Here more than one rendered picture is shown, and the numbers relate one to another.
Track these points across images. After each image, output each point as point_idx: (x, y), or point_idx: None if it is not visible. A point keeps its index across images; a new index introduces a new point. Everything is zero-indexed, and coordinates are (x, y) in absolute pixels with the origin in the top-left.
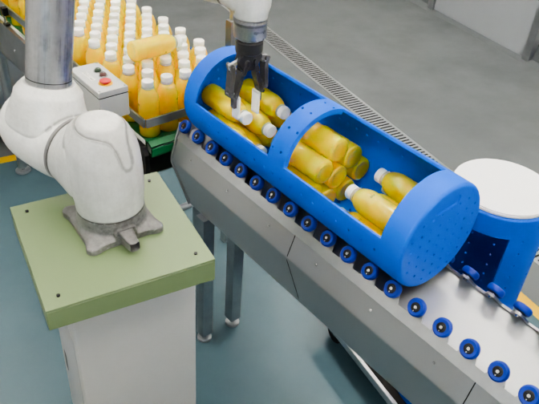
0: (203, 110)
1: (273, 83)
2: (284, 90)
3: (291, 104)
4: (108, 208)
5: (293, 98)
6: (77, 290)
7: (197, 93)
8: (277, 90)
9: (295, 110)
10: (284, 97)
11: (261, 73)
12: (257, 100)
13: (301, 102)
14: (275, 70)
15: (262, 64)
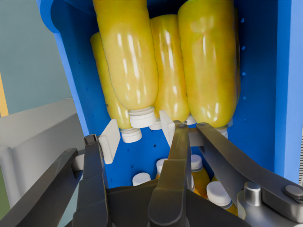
0: (64, 68)
1: (268, 18)
2: (267, 62)
3: (253, 87)
4: None
5: (264, 91)
6: None
7: (45, 23)
8: (259, 38)
9: (249, 99)
10: (257, 64)
11: (210, 148)
12: (166, 138)
13: (266, 118)
14: (277, 125)
15: (233, 186)
